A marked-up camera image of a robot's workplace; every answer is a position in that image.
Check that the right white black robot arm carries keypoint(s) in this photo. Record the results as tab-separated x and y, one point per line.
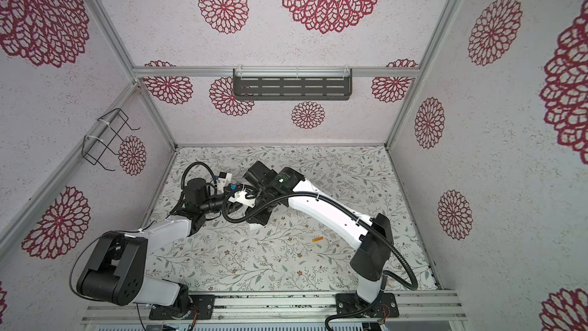
366	235

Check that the aluminium front rail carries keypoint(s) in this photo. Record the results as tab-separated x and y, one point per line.
294	307

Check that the black wire wall rack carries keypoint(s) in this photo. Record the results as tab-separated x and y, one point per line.
97	144

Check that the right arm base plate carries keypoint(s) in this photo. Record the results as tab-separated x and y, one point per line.
367	307

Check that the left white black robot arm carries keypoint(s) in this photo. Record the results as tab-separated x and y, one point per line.
115	270

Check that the dark grey wall shelf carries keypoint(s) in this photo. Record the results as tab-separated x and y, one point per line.
292	85

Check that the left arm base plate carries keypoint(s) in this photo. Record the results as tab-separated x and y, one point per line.
188	307

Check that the white remote control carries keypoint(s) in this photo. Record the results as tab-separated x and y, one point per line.
255	226

